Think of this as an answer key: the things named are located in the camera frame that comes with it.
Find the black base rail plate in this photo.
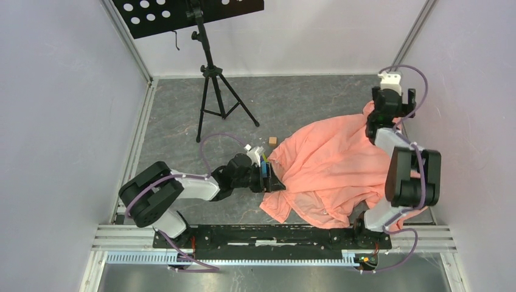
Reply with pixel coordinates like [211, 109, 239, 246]
[174, 224, 392, 260]

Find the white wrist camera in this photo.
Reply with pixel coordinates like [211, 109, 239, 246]
[244, 144, 265, 165]
[377, 71, 402, 96]

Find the white toothed cable track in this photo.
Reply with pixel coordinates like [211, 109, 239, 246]
[106, 251, 358, 268]

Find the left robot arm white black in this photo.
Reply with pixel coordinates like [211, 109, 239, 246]
[118, 153, 287, 248]

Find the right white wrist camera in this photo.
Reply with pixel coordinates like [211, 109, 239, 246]
[377, 71, 402, 96]

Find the black tripod stand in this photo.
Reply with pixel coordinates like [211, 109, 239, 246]
[186, 0, 260, 143]

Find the blue toy block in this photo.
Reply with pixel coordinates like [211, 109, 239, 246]
[260, 161, 269, 178]

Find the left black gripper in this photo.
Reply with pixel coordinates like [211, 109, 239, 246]
[232, 161, 285, 192]

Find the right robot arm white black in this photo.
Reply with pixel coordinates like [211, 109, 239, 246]
[351, 86, 442, 248]

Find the tan wooden cube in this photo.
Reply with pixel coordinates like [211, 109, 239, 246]
[268, 136, 278, 147]

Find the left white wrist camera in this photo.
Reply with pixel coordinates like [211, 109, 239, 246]
[244, 144, 265, 165]

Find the salmon pink zip jacket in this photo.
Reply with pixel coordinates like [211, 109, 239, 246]
[260, 102, 390, 229]

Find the black perforated board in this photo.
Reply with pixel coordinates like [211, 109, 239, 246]
[112, 0, 265, 39]

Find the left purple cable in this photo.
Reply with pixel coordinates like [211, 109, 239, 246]
[124, 133, 251, 273]

